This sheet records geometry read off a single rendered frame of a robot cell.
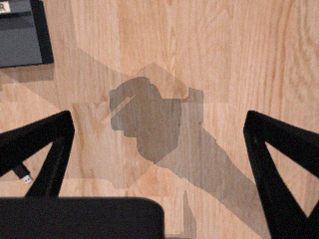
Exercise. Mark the black usb stick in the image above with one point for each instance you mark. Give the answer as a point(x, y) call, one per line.
point(22, 172)

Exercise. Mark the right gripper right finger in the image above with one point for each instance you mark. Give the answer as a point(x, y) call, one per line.
point(284, 216)

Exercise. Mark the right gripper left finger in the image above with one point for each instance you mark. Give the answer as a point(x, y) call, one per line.
point(17, 145)

